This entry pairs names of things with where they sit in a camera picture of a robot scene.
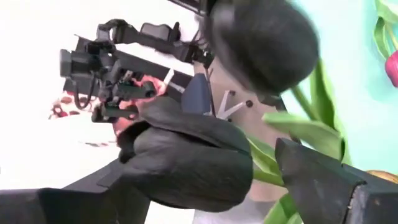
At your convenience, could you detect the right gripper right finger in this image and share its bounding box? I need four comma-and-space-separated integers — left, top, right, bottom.
275, 138, 398, 224

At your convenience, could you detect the black tulip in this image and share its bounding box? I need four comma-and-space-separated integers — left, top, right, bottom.
201, 0, 354, 167
117, 96, 304, 224

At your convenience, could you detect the bright red tulip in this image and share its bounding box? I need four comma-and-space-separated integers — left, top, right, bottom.
373, 0, 398, 88

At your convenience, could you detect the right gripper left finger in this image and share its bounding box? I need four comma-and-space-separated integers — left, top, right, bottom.
0, 158, 152, 224

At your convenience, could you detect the blue office chair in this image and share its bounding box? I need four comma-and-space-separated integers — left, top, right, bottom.
180, 73, 253, 121

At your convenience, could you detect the black station frame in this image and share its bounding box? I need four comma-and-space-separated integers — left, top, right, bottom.
74, 18, 215, 103

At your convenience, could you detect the pink floral fabric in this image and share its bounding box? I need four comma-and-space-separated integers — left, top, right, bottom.
48, 91, 94, 121

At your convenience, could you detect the person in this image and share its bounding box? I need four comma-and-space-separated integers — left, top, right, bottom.
113, 76, 167, 134

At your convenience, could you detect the turquoise table mat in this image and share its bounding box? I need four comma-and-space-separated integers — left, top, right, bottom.
281, 0, 398, 175

